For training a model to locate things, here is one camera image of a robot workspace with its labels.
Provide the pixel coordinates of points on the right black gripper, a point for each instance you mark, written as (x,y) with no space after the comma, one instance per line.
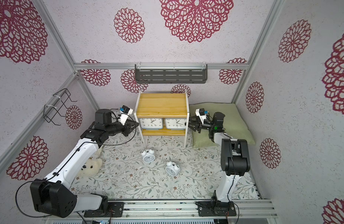
(199,126)

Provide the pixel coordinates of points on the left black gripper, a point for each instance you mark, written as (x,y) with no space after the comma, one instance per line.
(127,125)

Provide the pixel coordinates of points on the grey square alarm clock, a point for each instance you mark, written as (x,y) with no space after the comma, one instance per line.
(176,123)
(151,123)

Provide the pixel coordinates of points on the wooden two-tier white-frame shelf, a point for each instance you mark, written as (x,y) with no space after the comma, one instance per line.
(161,106)

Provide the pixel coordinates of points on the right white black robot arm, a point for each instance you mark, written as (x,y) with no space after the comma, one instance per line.
(235,161)

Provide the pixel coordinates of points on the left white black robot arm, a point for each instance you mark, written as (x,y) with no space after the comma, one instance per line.
(52,195)

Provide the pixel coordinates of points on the white twin-bell alarm clock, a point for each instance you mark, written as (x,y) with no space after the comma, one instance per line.
(148,155)
(172,168)

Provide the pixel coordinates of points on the green pillow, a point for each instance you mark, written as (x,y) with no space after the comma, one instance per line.
(233,124)

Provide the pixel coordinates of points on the white plush teddy bear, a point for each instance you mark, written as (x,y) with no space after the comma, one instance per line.
(92,165)

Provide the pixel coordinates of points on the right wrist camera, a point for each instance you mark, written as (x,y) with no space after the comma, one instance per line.
(202,116)

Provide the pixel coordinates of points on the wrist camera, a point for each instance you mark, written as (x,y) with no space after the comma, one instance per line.
(125,112)
(202,116)

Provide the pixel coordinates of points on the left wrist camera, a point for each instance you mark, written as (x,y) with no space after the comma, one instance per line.
(125,112)

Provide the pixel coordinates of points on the grey wall-mounted metal shelf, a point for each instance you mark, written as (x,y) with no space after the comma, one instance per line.
(171,74)

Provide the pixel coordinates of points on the black wire wall rack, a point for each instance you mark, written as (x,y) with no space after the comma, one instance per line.
(59,102)

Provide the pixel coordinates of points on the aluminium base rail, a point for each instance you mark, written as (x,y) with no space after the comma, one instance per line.
(187,209)

